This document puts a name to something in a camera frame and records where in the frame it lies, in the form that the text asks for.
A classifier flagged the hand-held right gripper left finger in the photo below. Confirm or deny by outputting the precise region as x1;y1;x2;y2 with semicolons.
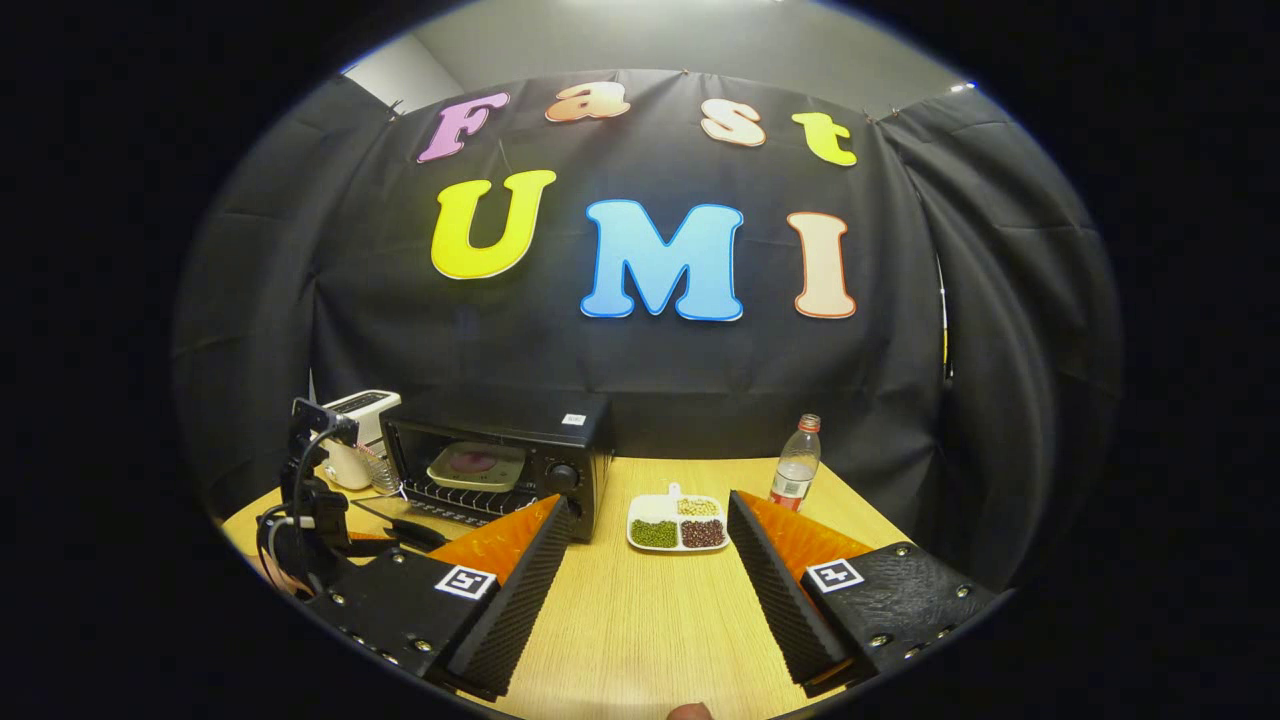
298;494;572;701

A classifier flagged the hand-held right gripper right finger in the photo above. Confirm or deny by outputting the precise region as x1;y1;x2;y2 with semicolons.
727;489;999;699

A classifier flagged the beige food tray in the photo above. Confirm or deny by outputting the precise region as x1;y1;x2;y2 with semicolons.
427;442;528;493

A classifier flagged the black electric oven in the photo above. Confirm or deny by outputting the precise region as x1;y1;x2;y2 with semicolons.
355;390;617;549

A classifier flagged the white toaster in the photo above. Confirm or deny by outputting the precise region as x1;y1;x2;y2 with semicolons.
318;390;402;491

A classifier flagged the clear plastic bottle red label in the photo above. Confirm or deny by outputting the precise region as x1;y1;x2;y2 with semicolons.
768;414;823;511

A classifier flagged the white divided dish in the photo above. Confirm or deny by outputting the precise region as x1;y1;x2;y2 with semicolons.
627;483;730;553

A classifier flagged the black backdrop cloth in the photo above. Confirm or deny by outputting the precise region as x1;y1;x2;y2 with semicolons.
170;68;1126;591

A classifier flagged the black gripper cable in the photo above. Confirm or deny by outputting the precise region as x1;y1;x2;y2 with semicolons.
255;425;341;601

